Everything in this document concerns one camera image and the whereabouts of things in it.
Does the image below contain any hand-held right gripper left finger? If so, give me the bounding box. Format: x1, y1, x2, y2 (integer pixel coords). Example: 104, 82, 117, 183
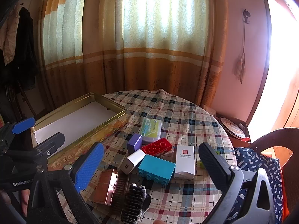
27, 142, 104, 224

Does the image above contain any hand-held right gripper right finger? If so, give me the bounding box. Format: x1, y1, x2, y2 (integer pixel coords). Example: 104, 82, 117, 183
198, 142, 282, 224

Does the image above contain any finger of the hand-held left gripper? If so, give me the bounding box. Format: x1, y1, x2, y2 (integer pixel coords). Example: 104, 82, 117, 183
0, 117, 36, 150
33, 132, 66, 161

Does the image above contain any green block with soccer ball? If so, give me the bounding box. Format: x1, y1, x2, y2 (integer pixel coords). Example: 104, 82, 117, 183
196, 150, 221, 169

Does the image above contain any copper coloured box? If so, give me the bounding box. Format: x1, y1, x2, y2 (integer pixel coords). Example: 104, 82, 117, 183
93, 169, 118, 206

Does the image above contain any white box with red mark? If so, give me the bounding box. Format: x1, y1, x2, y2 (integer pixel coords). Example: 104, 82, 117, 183
174, 144, 195, 180

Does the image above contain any brown comb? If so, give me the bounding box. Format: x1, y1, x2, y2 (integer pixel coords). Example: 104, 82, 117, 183
110, 174, 131, 209

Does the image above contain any gold metal tin box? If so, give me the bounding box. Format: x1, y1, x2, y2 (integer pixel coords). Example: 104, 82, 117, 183
31, 92, 127, 168

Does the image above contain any white charger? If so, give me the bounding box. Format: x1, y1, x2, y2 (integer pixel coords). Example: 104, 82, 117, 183
120, 149, 146, 174

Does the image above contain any purple block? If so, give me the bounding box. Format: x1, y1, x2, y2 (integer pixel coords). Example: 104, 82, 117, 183
127, 133, 143, 154

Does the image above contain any black hair clip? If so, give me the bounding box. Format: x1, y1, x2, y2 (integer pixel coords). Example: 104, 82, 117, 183
120, 183, 152, 224

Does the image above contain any teal building block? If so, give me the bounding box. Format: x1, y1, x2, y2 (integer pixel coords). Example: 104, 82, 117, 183
138, 154, 176, 186

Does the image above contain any red building block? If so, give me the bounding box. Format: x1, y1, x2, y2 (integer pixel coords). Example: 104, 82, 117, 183
142, 138, 173, 158

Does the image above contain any clear box with green label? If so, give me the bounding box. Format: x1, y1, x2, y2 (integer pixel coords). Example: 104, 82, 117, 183
141, 118, 163, 144

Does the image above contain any person's left hand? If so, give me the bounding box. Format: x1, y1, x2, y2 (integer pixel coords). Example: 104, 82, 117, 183
20, 188, 32, 216

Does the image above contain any round patterned plate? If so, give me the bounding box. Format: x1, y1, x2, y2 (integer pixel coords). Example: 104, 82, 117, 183
220, 117, 246, 139

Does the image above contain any brown cardboard box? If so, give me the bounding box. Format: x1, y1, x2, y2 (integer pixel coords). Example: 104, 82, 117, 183
216, 114, 251, 143

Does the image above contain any blue feather print cushion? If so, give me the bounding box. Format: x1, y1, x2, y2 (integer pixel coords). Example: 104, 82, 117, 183
234, 147, 284, 224

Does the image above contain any clear plastic bag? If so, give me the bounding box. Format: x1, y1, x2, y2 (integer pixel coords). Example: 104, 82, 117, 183
203, 105, 218, 116

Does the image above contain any brown wicker chair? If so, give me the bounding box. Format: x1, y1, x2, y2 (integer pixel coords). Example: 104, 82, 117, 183
249, 127, 299, 168

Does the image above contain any black hanging jacket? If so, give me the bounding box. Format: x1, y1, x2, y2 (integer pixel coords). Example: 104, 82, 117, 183
0, 6, 39, 89

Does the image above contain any beige hanging jacket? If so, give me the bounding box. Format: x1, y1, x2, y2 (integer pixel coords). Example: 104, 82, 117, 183
0, 3, 20, 66

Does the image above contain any wooden door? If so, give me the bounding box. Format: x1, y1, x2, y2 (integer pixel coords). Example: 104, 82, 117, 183
278, 91, 299, 131

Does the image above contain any orange and white curtain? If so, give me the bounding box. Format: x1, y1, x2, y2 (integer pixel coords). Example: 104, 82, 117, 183
82, 0, 230, 105
38, 0, 88, 109

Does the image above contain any hanging tassel cord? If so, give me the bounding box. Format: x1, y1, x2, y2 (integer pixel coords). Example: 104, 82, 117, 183
234, 23, 247, 84

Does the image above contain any metal wall hook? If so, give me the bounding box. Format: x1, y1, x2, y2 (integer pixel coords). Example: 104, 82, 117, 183
242, 9, 253, 25

